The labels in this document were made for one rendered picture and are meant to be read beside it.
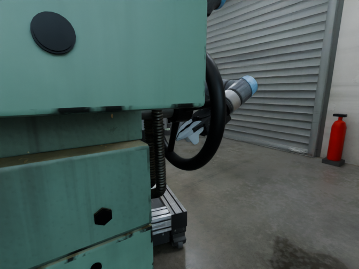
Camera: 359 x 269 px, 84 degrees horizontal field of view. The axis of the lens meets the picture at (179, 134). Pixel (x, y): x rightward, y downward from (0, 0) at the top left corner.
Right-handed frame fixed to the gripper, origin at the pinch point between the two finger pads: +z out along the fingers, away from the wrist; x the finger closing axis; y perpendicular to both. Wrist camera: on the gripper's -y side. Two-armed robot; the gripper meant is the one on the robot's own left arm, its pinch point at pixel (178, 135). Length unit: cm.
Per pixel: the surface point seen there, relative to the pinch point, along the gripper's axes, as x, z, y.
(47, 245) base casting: -31.6, 28.1, -17.0
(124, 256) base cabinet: -31.6, 25.0, -10.4
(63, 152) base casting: -30.3, 22.9, -22.2
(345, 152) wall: 33, -197, 180
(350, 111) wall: 36, -221, 138
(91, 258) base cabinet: -31.6, 26.9, -13.1
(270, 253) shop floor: 1, -15, 92
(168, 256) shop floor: 29, 25, 69
